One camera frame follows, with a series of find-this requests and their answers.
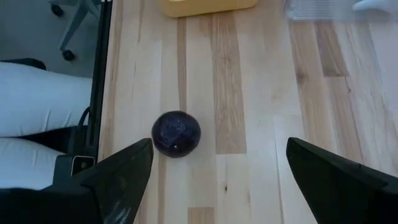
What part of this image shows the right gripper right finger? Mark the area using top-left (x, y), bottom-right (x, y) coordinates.
top-left (286, 137), bottom-right (398, 224)

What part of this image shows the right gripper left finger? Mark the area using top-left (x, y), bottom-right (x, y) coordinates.
top-left (0, 138), bottom-right (155, 224)

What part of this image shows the dark purple round fruit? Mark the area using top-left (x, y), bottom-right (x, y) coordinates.
top-left (150, 110), bottom-right (202, 159)

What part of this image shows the person's shoe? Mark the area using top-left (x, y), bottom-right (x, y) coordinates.
top-left (0, 57), bottom-right (47, 71)

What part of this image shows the grey office chair base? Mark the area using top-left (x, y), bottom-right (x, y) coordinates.
top-left (48, 0), bottom-right (105, 62)

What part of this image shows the yellow plastic basket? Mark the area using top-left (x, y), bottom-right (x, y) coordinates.
top-left (157, 0), bottom-right (259, 19)

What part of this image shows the small black camera box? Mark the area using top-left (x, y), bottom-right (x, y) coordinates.
top-left (70, 154), bottom-right (96, 177)

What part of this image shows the black camera cable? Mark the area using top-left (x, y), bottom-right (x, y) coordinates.
top-left (77, 105), bottom-right (91, 128)

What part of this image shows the black aluminium table frame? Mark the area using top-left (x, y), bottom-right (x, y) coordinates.
top-left (85, 0), bottom-right (113, 162)

